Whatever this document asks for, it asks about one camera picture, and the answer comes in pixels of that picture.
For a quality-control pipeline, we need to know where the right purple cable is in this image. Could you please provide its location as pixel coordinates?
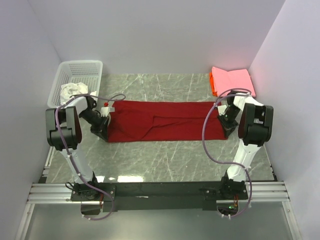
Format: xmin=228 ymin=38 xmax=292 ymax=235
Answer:
xmin=201 ymin=87 xmax=253 ymax=219

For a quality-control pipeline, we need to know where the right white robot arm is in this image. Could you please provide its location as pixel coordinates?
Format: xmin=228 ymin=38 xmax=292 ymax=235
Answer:
xmin=217 ymin=88 xmax=274 ymax=200

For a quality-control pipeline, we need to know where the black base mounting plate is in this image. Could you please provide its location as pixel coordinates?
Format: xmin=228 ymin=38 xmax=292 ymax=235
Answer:
xmin=70 ymin=181 xmax=248 ymax=212

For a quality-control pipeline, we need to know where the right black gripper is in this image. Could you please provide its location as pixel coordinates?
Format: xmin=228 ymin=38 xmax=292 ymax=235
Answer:
xmin=216 ymin=106 xmax=241 ymax=139

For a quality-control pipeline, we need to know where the pink folded t shirt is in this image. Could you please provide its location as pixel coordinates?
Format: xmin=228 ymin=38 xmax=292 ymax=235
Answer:
xmin=211 ymin=67 xmax=256 ymax=97

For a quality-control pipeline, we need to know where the white crumpled t shirt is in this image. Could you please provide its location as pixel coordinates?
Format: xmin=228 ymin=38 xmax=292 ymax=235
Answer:
xmin=60 ymin=82 xmax=97 ymax=105

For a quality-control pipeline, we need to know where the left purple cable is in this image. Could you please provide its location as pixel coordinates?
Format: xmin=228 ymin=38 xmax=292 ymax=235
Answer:
xmin=55 ymin=93 xmax=127 ymax=221

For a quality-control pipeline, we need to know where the purple cable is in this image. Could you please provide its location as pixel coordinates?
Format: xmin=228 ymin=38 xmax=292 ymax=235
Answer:
xmin=201 ymin=87 xmax=253 ymax=219
xmin=55 ymin=93 xmax=127 ymax=221

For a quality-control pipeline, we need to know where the white plastic basket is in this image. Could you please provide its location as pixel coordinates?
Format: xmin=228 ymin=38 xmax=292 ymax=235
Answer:
xmin=47 ymin=60 xmax=103 ymax=108

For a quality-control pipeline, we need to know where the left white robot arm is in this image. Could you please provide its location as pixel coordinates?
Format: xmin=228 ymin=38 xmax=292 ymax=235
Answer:
xmin=45 ymin=94 xmax=110 ymax=201

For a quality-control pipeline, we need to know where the orange folded t shirt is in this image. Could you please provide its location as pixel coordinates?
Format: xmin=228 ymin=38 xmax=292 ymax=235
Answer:
xmin=209 ymin=72 xmax=220 ymax=97

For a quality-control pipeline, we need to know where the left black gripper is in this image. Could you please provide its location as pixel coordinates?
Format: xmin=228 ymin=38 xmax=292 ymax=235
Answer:
xmin=79 ymin=109 xmax=110 ymax=142

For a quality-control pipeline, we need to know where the aluminium frame rail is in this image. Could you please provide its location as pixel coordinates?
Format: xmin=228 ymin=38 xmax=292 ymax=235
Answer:
xmin=15 ymin=147 xmax=302 ymax=240

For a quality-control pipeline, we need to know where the red t shirt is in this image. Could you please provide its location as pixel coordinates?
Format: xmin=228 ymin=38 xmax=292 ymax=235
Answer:
xmin=107 ymin=100 xmax=226 ymax=143

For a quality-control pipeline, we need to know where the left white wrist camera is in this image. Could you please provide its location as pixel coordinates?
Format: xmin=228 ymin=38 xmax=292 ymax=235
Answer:
xmin=99 ymin=101 xmax=115 ymax=117

